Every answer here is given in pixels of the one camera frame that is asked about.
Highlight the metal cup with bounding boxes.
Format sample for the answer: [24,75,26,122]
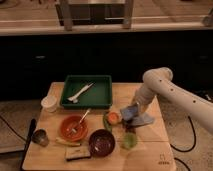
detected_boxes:
[32,129,49,147]

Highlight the black pole left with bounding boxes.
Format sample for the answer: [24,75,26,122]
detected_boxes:
[19,119,36,171]

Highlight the orange bowl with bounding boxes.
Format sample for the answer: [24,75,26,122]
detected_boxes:
[59,115,88,142]

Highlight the green plastic tray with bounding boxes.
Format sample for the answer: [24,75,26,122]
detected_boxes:
[60,75,112,109]

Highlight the white cup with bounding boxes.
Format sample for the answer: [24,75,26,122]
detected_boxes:
[41,95,57,112]

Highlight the spoon in orange bowl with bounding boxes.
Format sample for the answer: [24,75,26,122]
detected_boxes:
[69,108,91,133]

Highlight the wooden chair legs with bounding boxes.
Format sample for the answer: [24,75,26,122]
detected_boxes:
[55,0,134,31]

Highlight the black cable right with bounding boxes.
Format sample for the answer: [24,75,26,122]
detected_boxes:
[170,115,198,171]

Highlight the orange toy fruit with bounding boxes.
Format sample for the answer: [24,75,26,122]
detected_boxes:
[107,112,120,125]

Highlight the green toy vegetable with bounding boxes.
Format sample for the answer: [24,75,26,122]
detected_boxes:
[103,114,112,132]

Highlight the yellow toy banana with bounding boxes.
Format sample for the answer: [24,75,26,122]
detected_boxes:
[56,137,81,147]

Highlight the green cup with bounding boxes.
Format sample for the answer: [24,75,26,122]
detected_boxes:
[122,132,137,149]

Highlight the purple bowl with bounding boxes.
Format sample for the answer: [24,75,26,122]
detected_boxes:
[89,129,115,157]

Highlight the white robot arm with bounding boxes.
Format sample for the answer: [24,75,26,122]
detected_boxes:
[132,67,213,135]

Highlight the grey blue cloth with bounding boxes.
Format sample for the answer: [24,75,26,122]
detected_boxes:
[130,113,154,127]

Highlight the blue sponge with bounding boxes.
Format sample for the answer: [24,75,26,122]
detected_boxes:
[120,105,138,121]

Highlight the dark red toy grapes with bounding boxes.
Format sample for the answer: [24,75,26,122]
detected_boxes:
[122,121,136,133]

